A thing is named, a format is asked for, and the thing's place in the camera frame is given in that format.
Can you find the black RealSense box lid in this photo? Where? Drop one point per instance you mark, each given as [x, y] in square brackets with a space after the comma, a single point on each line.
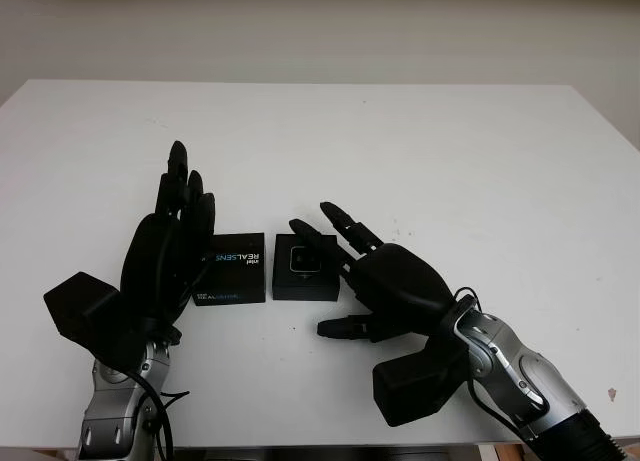
[235, 276]

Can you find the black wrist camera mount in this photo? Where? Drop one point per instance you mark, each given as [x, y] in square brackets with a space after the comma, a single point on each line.
[80, 306]
[415, 376]

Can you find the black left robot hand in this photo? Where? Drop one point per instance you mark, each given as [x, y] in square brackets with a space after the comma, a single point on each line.
[150, 271]

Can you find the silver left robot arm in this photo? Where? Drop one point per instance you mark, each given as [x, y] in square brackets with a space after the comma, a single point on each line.
[120, 401]

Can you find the black camera box base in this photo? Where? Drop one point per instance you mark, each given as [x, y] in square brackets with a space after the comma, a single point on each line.
[305, 288]

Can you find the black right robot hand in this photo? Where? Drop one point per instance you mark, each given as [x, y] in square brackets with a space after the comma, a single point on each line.
[400, 286]

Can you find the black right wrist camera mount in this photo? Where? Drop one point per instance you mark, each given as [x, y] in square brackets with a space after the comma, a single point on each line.
[415, 376]

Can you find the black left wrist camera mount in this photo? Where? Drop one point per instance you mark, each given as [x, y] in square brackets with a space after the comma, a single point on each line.
[80, 306]

